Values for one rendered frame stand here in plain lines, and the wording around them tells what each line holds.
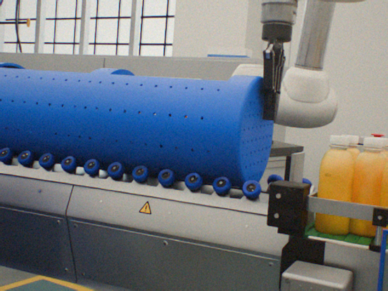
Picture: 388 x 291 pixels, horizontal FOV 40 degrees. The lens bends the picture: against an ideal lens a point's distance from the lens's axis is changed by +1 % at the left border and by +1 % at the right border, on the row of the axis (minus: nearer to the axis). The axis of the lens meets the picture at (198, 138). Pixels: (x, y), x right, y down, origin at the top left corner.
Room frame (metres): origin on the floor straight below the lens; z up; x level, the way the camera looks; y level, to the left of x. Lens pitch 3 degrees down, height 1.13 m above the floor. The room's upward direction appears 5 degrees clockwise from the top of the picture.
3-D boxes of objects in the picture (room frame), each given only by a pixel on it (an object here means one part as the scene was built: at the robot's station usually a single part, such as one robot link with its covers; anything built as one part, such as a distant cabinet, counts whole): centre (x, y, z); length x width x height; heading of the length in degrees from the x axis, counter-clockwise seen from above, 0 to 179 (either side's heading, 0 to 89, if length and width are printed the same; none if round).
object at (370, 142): (1.14, -0.37, 1.10); 0.04 x 0.04 x 0.02
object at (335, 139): (1.13, -0.30, 1.10); 0.04 x 0.04 x 0.02
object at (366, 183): (1.14, -0.37, 0.99); 0.07 x 0.07 x 0.19
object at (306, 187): (1.10, -0.20, 0.95); 0.10 x 0.07 x 0.10; 156
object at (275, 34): (1.35, -0.17, 1.32); 0.08 x 0.07 x 0.09; 156
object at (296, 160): (1.30, -0.24, 0.99); 0.10 x 0.02 x 0.12; 156
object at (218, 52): (3.22, -0.15, 1.48); 0.24 x 0.12 x 0.08; 67
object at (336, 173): (1.13, -0.30, 0.99); 0.07 x 0.07 x 0.19
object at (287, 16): (1.35, -0.17, 1.39); 0.09 x 0.09 x 0.06
